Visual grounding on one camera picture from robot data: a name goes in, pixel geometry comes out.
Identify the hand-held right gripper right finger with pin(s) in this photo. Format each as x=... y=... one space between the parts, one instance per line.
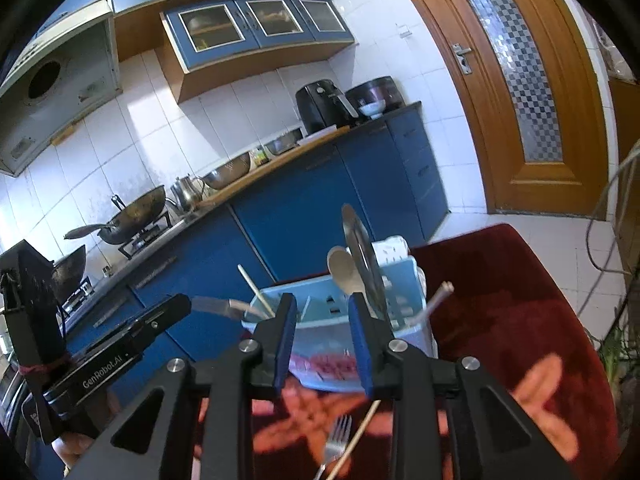
x=361 y=345

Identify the grey range hood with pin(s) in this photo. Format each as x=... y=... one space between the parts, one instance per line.
x=60 y=85

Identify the white and blue bowl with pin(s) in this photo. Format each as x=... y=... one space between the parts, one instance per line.
x=371 y=108

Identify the silver fork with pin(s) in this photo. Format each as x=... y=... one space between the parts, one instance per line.
x=337 y=440

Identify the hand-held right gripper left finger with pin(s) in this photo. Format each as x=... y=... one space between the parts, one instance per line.
x=285 y=340

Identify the white tray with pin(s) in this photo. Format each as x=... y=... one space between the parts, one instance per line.
x=316 y=135

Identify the pale chopstick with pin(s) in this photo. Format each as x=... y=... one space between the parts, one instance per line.
x=357 y=435

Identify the white plastic basket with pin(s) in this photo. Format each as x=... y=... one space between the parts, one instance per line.
x=392 y=250

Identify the red floral blanket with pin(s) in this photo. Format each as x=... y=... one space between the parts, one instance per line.
x=500 y=285

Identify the blue base cabinets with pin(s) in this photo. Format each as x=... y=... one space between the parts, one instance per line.
x=310 y=200

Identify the black air fryer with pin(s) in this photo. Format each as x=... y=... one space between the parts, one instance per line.
x=317 y=105

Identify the silver metal utensil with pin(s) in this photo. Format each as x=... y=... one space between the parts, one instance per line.
x=220 y=306

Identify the dark wok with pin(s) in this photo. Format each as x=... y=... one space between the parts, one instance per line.
x=137 y=212
x=67 y=272

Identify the person's left hand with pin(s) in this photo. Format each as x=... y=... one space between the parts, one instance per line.
x=75 y=452

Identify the wooden door with glass panel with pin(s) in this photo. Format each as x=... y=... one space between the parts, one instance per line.
x=575 y=125

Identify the gas stove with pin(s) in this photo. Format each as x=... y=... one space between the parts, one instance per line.
x=145 y=242

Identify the yellow-green bottle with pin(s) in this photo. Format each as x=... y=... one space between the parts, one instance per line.
x=260 y=156

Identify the steel kettle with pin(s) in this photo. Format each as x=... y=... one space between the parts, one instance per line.
x=185 y=195

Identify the wooden spoon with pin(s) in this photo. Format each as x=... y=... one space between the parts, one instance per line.
x=342 y=270

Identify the glass-door wall cabinet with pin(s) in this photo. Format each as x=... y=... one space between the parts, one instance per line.
x=260 y=45

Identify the steel mixing bowl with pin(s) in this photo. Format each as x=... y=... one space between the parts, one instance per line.
x=282 y=142

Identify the white wall hook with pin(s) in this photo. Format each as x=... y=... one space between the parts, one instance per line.
x=405 y=31

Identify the steel slotted spatula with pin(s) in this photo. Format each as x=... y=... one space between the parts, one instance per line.
x=357 y=240

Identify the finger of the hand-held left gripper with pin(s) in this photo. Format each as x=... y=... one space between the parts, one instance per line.
x=165 y=315

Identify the light blue plastic utensil caddy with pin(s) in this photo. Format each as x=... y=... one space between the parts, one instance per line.
x=320 y=345

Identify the green plant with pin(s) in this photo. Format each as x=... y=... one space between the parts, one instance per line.
x=612 y=352

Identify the steel colander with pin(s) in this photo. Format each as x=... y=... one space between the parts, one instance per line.
x=227 y=172

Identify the dark rice cooker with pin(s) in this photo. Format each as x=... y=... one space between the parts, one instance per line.
x=375 y=89

